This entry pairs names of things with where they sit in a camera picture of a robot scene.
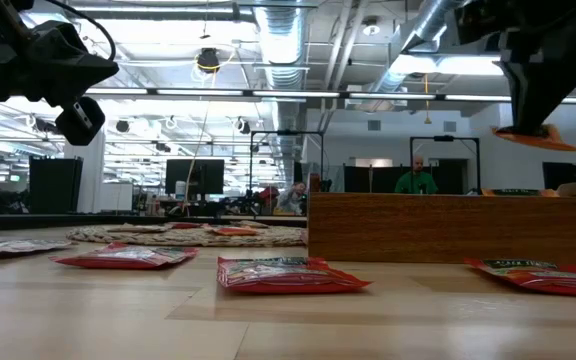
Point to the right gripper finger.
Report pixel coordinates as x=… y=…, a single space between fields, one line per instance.
x=525 y=90
x=560 y=85

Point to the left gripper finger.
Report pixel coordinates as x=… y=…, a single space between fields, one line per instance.
x=83 y=82
x=80 y=60

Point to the orange tea packet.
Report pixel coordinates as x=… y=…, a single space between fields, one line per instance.
x=543 y=142
x=234 y=231
x=518 y=192

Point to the beige tea packet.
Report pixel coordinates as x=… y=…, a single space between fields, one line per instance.
x=254 y=224
x=135 y=229
x=13 y=246

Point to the red tea packet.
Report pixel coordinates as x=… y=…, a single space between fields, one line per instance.
x=283 y=277
x=184 y=225
x=123 y=257
x=543 y=277

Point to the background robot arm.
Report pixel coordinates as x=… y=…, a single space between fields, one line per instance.
x=268 y=195
x=325 y=185

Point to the wooden tea organizer box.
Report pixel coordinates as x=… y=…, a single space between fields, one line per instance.
x=418 y=230

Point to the black computer monitor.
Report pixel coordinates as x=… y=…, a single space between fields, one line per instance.
x=195 y=176
x=560 y=174

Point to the white building column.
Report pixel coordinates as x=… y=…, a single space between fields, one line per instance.
x=85 y=175

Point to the tall black cabinet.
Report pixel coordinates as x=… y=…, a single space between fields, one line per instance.
x=55 y=185

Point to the black ceiling-hung device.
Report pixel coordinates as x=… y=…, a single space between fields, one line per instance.
x=208 y=59

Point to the person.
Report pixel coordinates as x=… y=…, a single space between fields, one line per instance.
x=293 y=200
x=415 y=184

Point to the small white bottle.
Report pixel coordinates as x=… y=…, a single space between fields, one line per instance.
x=180 y=190

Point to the round ceiling detector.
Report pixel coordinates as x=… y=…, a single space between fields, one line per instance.
x=371 y=27

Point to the black room partition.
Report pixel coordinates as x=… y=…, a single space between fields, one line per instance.
x=368 y=181

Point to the round woven placemat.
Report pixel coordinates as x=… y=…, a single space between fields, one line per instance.
x=183 y=239

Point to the long ceiling light strip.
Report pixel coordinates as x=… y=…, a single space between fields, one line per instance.
x=293 y=94

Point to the black metal frame stand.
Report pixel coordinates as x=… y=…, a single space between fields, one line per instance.
x=443 y=138
x=288 y=133

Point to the silver ventilation duct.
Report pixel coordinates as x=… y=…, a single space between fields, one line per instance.
x=435 y=20
x=282 y=40

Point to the black metal table frame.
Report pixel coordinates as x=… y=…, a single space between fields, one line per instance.
x=68 y=221

